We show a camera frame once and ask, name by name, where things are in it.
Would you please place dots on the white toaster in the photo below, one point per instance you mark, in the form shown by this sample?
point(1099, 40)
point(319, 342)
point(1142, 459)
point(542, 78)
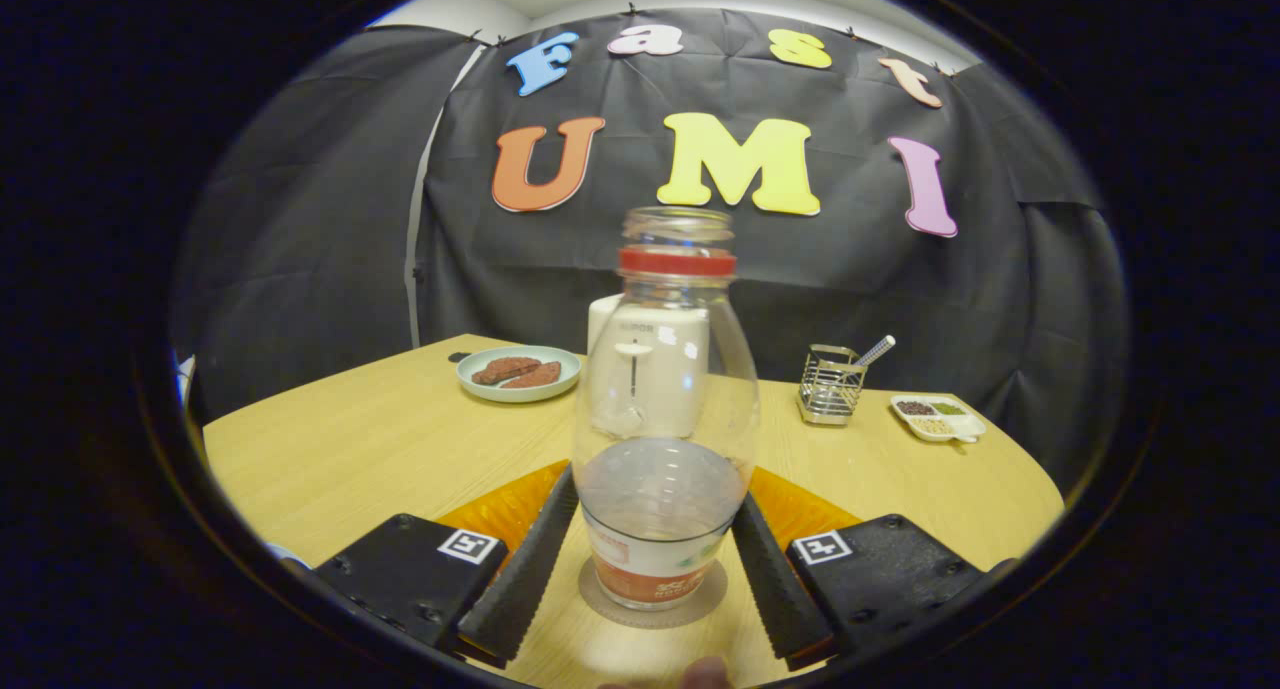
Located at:
point(598, 319)

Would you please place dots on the clear plastic juice bottle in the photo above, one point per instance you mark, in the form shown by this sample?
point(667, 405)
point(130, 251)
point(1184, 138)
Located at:
point(665, 389)

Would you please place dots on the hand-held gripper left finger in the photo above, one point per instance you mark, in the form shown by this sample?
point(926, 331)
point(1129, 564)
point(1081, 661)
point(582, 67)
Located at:
point(525, 569)

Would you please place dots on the pale green plate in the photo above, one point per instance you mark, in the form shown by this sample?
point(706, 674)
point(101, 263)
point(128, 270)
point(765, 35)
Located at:
point(475, 389)

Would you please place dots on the round brown coaster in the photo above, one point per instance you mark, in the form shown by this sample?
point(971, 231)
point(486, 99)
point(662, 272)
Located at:
point(595, 604)

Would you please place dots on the wooden table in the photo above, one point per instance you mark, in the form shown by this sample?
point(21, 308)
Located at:
point(350, 459)

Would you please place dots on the white divided spice dish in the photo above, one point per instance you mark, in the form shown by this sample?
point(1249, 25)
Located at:
point(940, 419)

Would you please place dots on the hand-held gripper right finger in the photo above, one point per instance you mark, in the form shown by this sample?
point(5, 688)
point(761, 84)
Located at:
point(775, 579)

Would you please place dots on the brown meat slice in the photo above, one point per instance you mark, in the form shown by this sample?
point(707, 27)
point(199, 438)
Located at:
point(505, 369)
point(540, 377)

